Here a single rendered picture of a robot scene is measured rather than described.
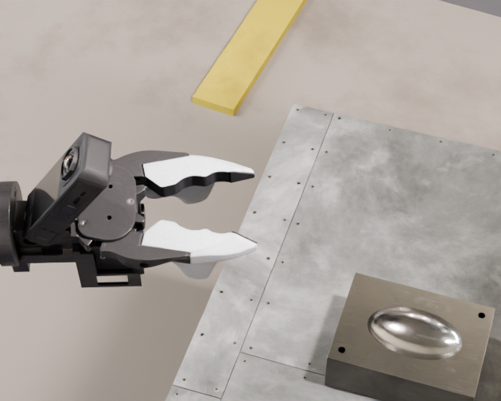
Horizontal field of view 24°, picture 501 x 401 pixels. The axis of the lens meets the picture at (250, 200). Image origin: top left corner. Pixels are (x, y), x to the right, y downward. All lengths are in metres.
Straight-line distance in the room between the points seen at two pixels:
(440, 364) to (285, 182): 0.44
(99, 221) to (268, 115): 2.15
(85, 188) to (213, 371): 0.78
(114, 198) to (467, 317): 0.78
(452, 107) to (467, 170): 1.25
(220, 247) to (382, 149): 1.00
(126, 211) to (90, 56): 2.33
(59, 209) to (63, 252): 0.08
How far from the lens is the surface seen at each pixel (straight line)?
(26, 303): 2.73
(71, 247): 0.99
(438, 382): 1.56
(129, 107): 3.11
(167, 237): 0.93
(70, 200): 0.90
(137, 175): 0.97
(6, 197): 0.96
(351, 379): 1.59
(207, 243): 0.93
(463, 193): 1.86
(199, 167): 0.97
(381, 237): 1.78
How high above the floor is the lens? 2.18
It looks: 50 degrees down
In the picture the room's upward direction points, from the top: straight up
